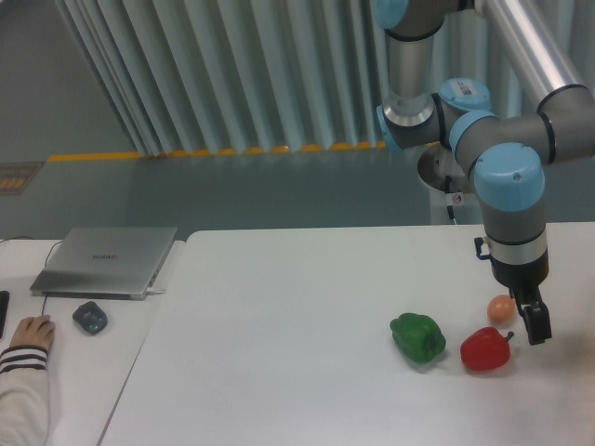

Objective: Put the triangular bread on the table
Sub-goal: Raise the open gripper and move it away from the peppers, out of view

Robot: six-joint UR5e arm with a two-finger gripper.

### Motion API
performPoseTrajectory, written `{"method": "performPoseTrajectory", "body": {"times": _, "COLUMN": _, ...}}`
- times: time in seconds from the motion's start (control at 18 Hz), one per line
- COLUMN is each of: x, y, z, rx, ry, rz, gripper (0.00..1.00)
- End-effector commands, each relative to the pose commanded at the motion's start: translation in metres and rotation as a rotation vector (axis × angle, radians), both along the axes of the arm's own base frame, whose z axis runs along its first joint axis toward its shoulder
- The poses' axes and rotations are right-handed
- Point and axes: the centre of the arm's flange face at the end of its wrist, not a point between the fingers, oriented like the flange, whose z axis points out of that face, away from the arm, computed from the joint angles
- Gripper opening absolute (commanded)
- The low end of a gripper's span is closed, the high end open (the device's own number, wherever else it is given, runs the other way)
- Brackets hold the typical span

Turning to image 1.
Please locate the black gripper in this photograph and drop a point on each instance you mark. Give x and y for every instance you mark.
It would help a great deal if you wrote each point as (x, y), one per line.
(522, 268)

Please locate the red bell pepper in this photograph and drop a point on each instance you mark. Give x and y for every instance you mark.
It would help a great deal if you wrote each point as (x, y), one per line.
(486, 350)

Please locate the cream sleeved forearm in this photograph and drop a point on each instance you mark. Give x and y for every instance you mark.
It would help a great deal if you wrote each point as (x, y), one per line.
(24, 396)

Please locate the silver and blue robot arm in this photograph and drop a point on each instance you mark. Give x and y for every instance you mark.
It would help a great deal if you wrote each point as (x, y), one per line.
(502, 159)

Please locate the person's hand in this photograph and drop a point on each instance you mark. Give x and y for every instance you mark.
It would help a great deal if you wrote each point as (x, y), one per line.
(34, 332)

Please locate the brown egg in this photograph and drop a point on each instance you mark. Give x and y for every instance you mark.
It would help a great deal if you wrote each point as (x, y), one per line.
(500, 309)

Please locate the green bell pepper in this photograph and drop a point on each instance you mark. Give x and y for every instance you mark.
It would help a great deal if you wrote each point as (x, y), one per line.
(418, 337)

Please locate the silver closed laptop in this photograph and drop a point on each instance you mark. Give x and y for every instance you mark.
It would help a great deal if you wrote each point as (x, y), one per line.
(114, 262)

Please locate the black phone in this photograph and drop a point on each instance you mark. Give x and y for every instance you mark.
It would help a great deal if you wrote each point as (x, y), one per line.
(4, 303)

